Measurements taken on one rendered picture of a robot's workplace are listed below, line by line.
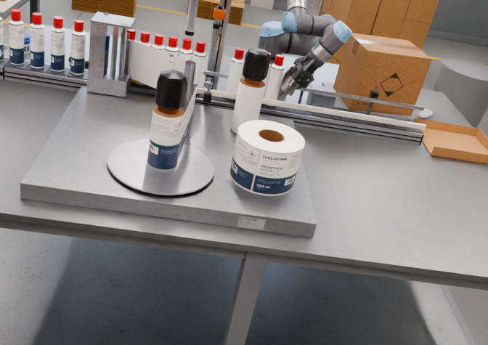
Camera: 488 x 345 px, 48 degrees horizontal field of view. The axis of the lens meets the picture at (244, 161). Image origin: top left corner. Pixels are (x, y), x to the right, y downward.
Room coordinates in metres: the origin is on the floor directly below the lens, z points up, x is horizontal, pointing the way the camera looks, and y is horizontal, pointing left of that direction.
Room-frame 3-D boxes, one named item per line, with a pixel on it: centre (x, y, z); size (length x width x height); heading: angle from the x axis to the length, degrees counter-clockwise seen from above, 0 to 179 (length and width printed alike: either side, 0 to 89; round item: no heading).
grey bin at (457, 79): (4.13, -1.56, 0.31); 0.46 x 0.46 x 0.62
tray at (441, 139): (2.11, -0.85, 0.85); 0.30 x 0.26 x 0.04; 97
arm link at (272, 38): (2.37, -0.02, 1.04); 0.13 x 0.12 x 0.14; 104
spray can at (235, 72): (1.99, 0.10, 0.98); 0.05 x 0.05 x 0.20
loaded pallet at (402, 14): (5.82, -0.99, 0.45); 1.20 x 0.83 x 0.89; 9
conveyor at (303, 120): (1.99, 0.14, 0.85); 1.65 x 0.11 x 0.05; 97
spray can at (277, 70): (2.01, -0.05, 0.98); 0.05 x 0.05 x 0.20
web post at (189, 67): (1.78, 0.25, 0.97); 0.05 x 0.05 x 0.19
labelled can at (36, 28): (1.90, 0.85, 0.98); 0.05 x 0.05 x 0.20
